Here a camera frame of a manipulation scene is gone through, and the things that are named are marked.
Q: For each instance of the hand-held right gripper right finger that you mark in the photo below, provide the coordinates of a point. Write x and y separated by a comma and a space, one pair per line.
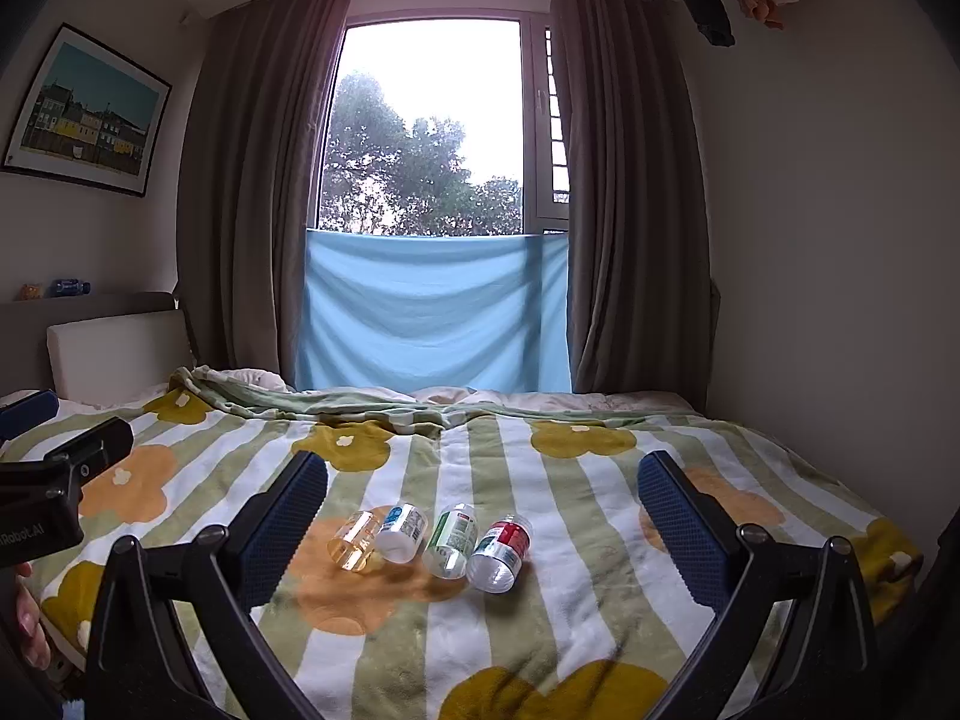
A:
679, 536

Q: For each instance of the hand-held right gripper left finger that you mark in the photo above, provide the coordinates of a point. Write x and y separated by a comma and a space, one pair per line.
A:
289, 529

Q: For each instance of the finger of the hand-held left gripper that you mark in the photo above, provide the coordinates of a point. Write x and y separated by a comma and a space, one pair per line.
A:
94, 446
26, 411

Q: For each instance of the white cup blue label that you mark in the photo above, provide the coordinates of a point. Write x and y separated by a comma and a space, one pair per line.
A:
401, 532

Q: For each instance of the clear cup green label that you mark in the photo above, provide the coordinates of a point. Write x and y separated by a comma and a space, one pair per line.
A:
448, 544

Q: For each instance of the clear cup red label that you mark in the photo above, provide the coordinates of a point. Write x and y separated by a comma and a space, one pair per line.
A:
496, 555

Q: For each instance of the person's left hand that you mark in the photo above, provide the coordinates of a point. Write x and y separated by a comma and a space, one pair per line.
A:
31, 619

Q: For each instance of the clear amber bottle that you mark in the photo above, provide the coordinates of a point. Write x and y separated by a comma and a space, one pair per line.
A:
352, 544

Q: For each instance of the white headboard cushion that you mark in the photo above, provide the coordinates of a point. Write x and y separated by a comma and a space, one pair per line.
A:
112, 352

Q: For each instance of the striped floral blanket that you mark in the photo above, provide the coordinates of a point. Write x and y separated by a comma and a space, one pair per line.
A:
577, 540

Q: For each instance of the small orange figurine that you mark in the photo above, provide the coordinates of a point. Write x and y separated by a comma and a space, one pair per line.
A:
31, 292

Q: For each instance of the brown bed headboard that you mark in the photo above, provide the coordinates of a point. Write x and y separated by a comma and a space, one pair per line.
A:
97, 301

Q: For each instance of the blue plastic bottle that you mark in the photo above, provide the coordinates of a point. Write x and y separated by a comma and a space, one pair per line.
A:
69, 287

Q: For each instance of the white bed sheet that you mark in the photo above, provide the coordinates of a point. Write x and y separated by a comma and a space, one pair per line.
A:
637, 403

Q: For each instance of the light blue hanging cloth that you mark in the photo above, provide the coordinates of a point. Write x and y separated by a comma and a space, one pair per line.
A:
435, 315

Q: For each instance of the grey-brown curtain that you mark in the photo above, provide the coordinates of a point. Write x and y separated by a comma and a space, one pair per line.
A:
630, 202
255, 202

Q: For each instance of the framed houses picture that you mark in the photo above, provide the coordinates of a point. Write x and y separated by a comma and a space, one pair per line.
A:
82, 116

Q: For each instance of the white framed window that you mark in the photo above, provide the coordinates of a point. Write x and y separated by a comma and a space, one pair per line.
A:
536, 127

